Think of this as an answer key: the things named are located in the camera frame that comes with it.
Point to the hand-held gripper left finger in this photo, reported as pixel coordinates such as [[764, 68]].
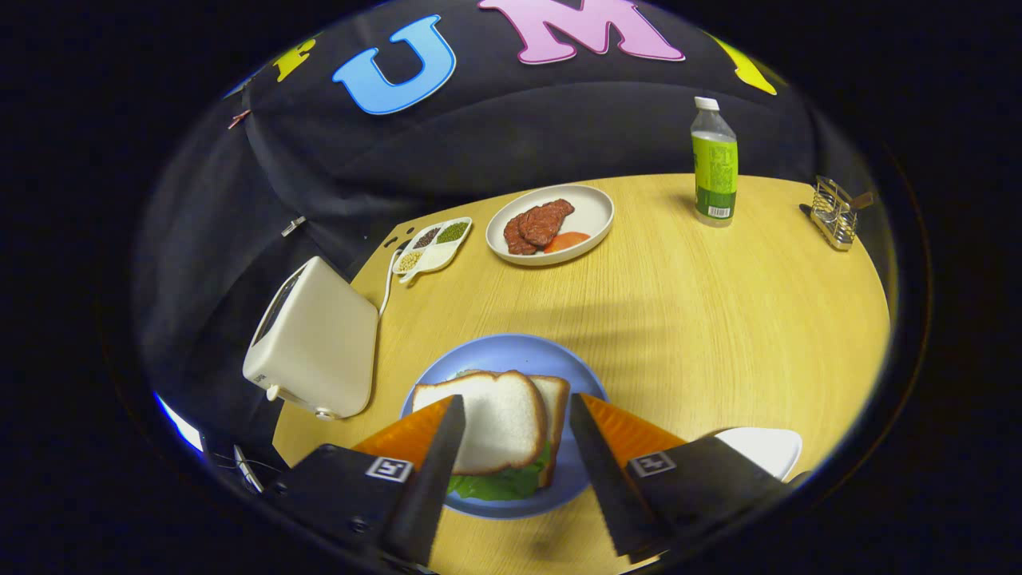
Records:
[[435, 479]]

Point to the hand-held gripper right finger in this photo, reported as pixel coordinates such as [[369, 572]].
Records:
[[599, 471]]

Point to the green lettuce leaf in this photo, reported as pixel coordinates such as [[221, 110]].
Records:
[[499, 485]]

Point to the thick bread slice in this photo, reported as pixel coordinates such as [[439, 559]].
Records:
[[499, 419]]

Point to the thin toast slice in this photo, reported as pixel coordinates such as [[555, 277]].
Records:
[[556, 415]]

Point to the blue plate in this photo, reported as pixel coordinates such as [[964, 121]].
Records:
[[511, 355]]

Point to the small white plate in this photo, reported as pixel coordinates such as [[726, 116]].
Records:
[[766, 451]]

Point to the white toaster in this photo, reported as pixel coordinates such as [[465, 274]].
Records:
[[315, 343]]

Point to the white divided dish with beans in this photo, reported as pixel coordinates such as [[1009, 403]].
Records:
[[431, 255]]

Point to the red tomato slice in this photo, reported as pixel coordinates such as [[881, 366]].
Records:
[[568, 240]]

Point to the brown meat patty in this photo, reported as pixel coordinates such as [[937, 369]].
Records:
[[547, 221], [515, 239]]

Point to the round white plate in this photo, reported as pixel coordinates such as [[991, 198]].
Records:
[[591, 212]]

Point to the silver clip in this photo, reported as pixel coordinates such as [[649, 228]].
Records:
[[293, 226]]

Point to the green label water bottle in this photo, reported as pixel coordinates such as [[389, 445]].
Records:
[[715, 168]]

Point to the black backdrop cloth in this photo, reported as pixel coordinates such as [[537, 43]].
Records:
[[519, 128]]

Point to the red clip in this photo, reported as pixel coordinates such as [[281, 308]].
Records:
[[239, 119]]

